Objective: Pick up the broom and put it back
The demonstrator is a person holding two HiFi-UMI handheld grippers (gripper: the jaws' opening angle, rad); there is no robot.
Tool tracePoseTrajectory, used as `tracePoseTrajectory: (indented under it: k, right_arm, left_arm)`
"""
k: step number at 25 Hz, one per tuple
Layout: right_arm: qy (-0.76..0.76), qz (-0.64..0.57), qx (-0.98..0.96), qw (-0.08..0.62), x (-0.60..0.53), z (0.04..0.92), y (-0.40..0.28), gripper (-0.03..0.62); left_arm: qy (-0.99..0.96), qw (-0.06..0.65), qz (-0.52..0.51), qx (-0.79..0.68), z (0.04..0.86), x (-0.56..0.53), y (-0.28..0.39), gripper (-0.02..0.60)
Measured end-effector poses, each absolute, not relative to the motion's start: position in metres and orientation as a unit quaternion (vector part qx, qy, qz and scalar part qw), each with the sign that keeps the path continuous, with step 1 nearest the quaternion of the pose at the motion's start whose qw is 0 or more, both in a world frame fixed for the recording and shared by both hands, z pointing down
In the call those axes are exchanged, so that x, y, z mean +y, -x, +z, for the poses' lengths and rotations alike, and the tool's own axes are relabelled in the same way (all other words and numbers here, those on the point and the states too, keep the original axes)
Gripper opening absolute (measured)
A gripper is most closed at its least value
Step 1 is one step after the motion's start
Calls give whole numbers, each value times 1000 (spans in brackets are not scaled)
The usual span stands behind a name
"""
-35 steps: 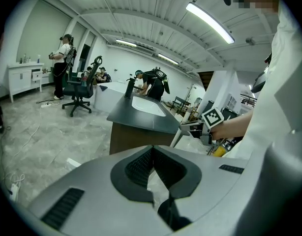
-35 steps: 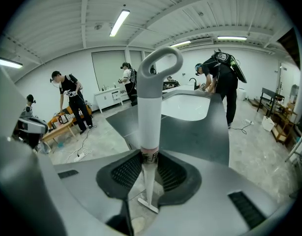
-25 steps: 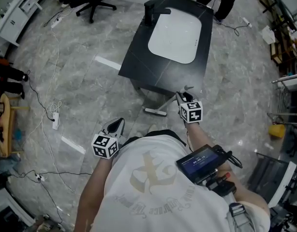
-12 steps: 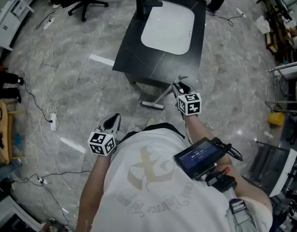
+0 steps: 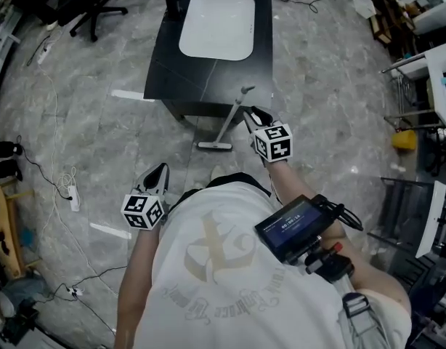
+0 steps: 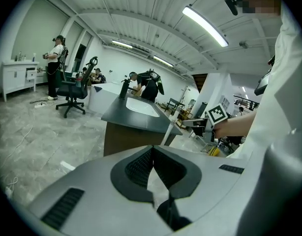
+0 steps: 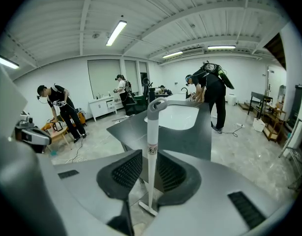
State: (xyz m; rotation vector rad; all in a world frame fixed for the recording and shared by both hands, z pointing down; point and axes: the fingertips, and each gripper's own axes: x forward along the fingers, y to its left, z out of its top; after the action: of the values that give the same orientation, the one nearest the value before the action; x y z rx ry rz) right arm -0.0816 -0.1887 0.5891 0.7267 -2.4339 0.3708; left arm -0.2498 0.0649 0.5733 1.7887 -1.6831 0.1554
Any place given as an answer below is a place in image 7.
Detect orange chair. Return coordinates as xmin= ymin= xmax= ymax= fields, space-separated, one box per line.
xmin=75 ymin=110 xmax=88 ymax=128

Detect dark grey island counter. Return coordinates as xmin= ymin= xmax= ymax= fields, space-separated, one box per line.
xmin=106 ymin=93 xmax=213 ymax=161

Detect electric kettle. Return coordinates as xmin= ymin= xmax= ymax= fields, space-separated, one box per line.
xmin=50 ymin=120 xmax=63 ymax=133

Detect black metal table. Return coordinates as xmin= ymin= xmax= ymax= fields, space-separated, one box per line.
xmin=247 ymin=91 xmax=273 ymax=116

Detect wooden shelf rack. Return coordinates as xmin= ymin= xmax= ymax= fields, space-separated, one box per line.
xmin=262 ymin=103 xmax=287 ymax=143

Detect ceiling air vent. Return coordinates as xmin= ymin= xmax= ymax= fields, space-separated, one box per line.
xmin=180 ymin=48 xmax=206 ymax=58

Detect narrow window blind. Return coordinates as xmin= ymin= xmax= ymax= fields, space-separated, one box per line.
xmin=124 ymin=60 xmax=140 ymax=93

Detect wide window blind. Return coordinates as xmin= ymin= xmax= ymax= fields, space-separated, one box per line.
xmin=87 ymin=59 xmax=122 ymax=99

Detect white plastic bin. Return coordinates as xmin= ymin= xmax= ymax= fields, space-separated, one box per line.
xmin=252 ymin=117 xmax=266 ymax=133

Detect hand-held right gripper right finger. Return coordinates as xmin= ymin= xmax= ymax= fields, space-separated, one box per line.
xmin=156 ymin=150 xmax=202 ymax=206

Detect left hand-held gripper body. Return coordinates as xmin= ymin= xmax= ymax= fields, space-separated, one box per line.
xmin=14 ymin=114 xmax=53 ymax=154

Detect white wire rack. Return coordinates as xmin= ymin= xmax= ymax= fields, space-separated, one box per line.
xmin=278 ymin=118 xmax=302 ymax=172

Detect long ceiling light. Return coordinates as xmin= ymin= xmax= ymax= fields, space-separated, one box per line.
xmin=0 ymin=54 xmax=20 ymax=70
xmin=207 ymin=45 xmax=237 ymax=51
xmin=105 ymin=20 xmax=128 ymax=47
xmin=162 ymin=51 xmax=184 ymax=59

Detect white cabinet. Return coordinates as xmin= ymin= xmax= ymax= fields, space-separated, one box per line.
xmin=89 ymin=95 xmax=118 ymax=122

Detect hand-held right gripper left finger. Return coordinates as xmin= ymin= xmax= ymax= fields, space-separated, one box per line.
xmin=96 ymin=149 xmax=144 ymax=202

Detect white floor cable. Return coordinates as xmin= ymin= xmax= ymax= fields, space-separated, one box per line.
xmin=64 ymin=131 xmax=89 ymax=164

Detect small wooden table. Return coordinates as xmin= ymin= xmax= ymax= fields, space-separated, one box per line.
xmin=41 ymin=122 xmax=73 ymax=150

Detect black backpack rig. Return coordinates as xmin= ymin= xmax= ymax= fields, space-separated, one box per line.
xmin=201 ymin=60 xmax=236 ymax=90

